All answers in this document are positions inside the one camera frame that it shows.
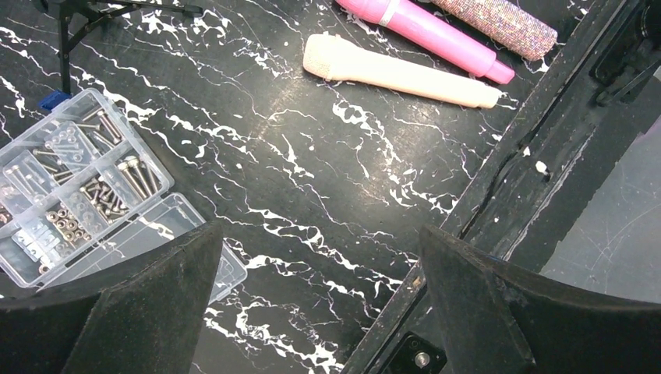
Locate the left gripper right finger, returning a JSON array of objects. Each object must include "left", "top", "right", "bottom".
[{"left": 419, "top": 226, "right": 660, "bottom": 373}]

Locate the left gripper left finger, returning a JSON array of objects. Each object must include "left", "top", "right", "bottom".
[{"left": 1, "top": 221, "right": 224, "bottom": 373}]

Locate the rhinestone glitter microphone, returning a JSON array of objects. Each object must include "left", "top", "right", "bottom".
[{"left": 433, "top": 0, "right": 557, "bottom": 61}]

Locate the tall black tripod stand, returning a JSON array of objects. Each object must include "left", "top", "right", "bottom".
[{"left": 31, "top": 0, "right": 203, "bottom": 94}]

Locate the peach microphone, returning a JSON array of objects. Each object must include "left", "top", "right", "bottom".
[{"left": 303, "top": 34, "right": 502, "bottom": 108}]

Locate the pink microphone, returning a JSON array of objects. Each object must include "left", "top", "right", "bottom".
[{"left": 337, "top": 0, "right": 514, "bottom": 84}]

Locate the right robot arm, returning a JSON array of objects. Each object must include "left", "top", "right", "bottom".
[{"left": 591, "top": 1, "right": 660, "bottom": 107}]

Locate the clear plastic screw box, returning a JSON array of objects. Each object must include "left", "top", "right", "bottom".
[{"left": 0, "top": 87, "right": 249, "bottom": 305}]

